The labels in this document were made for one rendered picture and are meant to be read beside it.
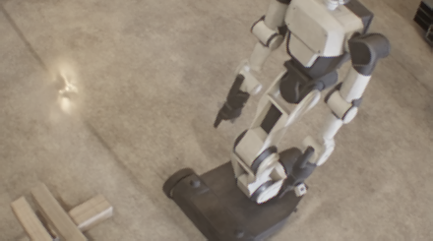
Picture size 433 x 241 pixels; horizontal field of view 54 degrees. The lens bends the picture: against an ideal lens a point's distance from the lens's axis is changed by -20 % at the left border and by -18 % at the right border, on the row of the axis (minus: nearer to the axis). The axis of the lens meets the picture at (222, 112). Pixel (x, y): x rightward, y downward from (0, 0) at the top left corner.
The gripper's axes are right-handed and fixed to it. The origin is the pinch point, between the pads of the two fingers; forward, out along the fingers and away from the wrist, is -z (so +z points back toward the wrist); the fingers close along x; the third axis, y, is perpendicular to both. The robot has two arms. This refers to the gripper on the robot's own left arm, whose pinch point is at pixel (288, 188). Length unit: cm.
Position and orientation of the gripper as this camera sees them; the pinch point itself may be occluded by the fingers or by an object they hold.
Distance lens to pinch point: 219.5
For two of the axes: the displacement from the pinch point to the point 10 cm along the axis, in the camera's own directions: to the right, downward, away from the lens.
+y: 6.1, 6.6, -4.4
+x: -7.0, 1.8, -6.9
